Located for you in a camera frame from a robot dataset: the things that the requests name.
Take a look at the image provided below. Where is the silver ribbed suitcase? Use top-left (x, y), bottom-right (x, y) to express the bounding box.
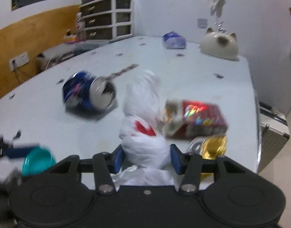
top-left (258, 102), bottom-right (290, 173)

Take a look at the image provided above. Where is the white plastic drawer unit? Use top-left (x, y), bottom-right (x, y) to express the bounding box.
top-left (79, 0), bottom-right (134, 42)

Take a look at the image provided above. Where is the red cigarette box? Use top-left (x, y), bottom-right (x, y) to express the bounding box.
top-left (164, 99), bottom-right (228, 139)

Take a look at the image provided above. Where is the blue white plastic packet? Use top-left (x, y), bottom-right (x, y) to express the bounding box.
top-left (162, 31), bottom-right (187, 49)

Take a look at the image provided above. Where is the white wall socket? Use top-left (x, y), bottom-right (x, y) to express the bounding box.
top-left (9, 51), bottom-right (30, 72)

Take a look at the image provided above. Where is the white plastic bag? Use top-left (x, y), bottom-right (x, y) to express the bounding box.
top-left (112, 70), bottom-right (175, 189)

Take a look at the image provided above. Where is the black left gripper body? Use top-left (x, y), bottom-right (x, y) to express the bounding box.
top-left (0, 136), bottom-right (18, 227)

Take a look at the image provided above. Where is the crushed blue soda can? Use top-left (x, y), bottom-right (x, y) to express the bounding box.
top-left (62, 71), bottom-right (116, 113)

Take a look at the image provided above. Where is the plastic bottle by drawers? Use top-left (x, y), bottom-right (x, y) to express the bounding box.
top-left (75, 12), bottom-right (86, 42)

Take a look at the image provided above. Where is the white cat-shaped ceramic dish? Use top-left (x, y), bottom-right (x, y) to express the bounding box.
top-left (200, 27), bottom-right (239, 60)

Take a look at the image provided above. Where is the teal plastic lid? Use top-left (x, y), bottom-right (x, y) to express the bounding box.
top-left (22, 147), bottom-right (56, 177)

